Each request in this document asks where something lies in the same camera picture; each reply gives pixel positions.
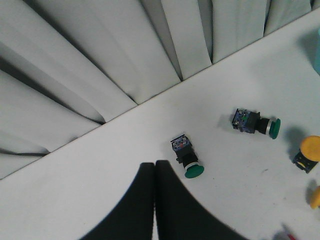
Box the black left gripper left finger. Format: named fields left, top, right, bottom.
left=82, top=162, right=155, bottom=240

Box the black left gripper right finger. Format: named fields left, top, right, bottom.
left=155, top=160, right=245, bottom=240

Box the yellow push button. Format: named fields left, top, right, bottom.
left=292, top=135, right=320, bottom=174
left=309, top=186, right=320, bottom=209

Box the left green push button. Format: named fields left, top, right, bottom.
left=170, top=134, right=205, bottom=179

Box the green push button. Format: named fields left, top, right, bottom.
left=231, top=108, right=281, bottom=140
left=170, top=134, right=205, bottom=179

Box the lying red push button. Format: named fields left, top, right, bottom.
left=272, top=225, right=298, bottom=240

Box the right green push button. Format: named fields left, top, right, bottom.
left=231, top=108, right=281, bottom=140

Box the lying yellow push button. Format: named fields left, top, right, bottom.
left=309, top=186, right=320, bottom=209

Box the grey pleated curtain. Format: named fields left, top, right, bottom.
left=0, top=0, right=320, bottom=178

